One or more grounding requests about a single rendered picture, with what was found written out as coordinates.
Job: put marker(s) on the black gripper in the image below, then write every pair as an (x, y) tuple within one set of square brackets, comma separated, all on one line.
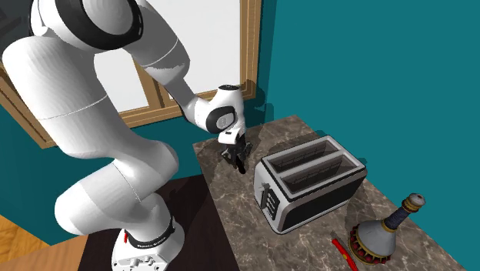
[(236, 147)]

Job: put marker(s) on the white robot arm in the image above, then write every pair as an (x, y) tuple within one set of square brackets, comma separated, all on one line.
[(78, 112)]

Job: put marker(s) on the dark robot stand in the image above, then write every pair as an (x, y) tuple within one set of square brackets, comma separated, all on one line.
[(195, 225)]

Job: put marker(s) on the silver and black toaster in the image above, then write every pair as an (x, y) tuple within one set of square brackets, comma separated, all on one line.
[(311, 195)]

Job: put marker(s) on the wooden framed window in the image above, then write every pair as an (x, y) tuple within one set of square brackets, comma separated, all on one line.
[(210, 45)]

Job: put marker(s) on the red stick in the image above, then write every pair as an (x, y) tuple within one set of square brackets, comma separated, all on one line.
[(343, 252)]

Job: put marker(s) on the grey bell-shaped bottle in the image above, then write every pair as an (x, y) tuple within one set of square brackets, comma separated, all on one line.
[(375, 236)]

